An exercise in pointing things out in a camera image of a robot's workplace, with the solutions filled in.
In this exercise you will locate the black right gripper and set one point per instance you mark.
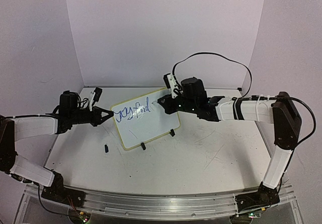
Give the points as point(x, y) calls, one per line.
point(165, 101)

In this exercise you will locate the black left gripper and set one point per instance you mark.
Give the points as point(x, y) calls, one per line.
point(97, 119)

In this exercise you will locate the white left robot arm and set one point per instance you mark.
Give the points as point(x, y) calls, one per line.
point(71, 110)

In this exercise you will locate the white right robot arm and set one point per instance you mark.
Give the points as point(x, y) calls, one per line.
point(190, 97)

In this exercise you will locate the black whiteboard stand foot right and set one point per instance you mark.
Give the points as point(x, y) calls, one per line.
point(172, 132)

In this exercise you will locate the black whiteboard stand foot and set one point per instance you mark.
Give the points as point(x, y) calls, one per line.
point(143, 146)
point(172, 132)

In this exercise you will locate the yellow-framed whiteboard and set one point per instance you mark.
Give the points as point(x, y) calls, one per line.
point(137, 120)

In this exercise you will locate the black whiteboard stand foot left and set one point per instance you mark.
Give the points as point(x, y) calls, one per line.
point(143, 146)

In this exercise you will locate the left circuit board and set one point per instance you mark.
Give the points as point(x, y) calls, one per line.
point(76, 216)

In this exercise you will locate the circuit board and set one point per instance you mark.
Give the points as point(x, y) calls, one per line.
point(255, 214)
point(76, 216)

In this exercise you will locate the right circuit board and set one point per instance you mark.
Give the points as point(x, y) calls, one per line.
point(255, 214)

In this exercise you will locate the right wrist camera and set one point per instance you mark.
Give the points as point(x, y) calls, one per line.
point(172, 84)

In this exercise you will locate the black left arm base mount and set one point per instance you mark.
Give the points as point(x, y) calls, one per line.
point(57, 192)

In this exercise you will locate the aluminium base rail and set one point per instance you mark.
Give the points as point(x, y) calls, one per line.
point(182, 207)

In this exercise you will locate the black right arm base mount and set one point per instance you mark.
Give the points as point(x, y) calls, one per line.
point(263, 197)

